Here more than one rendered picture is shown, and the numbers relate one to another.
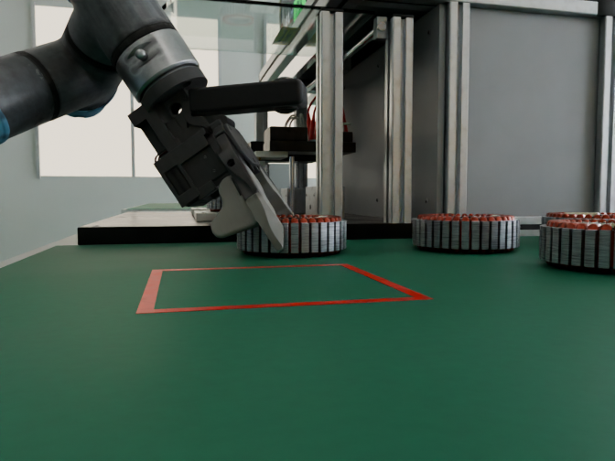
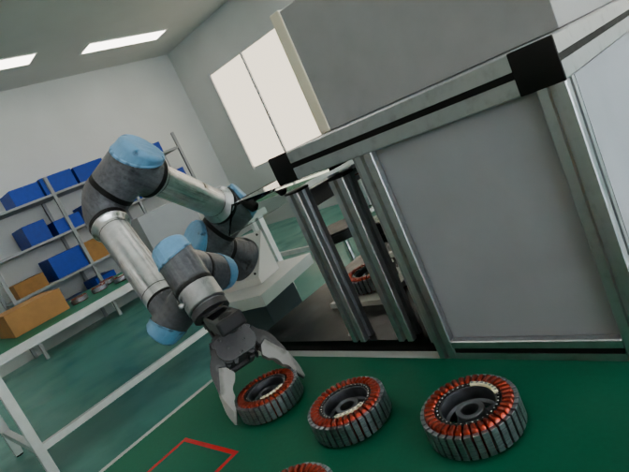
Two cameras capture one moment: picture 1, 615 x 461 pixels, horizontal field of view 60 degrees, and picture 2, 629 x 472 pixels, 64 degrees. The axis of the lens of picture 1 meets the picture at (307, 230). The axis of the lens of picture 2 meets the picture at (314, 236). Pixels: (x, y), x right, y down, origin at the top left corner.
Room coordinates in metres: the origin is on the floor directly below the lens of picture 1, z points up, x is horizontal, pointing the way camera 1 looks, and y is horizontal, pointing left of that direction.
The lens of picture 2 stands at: (0.32, -0.74, 1.13)
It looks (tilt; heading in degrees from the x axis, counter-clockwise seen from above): 11 degrees down; 60
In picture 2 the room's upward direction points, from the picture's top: 25 degrees counter-clockwise
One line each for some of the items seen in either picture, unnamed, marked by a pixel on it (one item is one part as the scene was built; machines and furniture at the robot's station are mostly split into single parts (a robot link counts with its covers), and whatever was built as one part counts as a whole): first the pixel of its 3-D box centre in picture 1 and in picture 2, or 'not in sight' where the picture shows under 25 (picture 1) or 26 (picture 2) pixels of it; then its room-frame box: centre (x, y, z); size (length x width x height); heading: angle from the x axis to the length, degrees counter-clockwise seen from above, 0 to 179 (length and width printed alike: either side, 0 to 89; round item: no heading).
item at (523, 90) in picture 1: (531, 126); (494, 243); (0.78, -0.33, 0.91); 0.28 x 0.03 x 0.32; 103
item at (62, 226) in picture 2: not in sight; (63, 226); (1.11, 6.60, 1.37); 0.42 x 0.36 x 0.18; 106
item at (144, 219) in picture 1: (241, 221); (412, 266); (1.01, 0.13, 0.76); 0.64 x 0.47 x 0.02; 13
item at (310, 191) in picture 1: (324, 201); not in sight; (0.92, -0.03, 0.80); 0.08 x 0.05 x 0.06; 13
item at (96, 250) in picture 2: not in sight; (93, 249); (1.29, 6.65, 0.92); 0.40 x 0.36 x 0.28; 104
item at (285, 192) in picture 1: (295, 200); not in sight; (1.16, 0.03, 0.80); 0.08 x 0.05 x 0.06; 13
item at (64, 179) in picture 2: not in sight; (53, 184); (1.25, 6.63, 1.89); 0.42 x 0.42 x 0.23; 12
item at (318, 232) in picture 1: (291, 233); (269, 395); (0.55, 0.02, 0.77); 0.11 x 0.11 x 0.04
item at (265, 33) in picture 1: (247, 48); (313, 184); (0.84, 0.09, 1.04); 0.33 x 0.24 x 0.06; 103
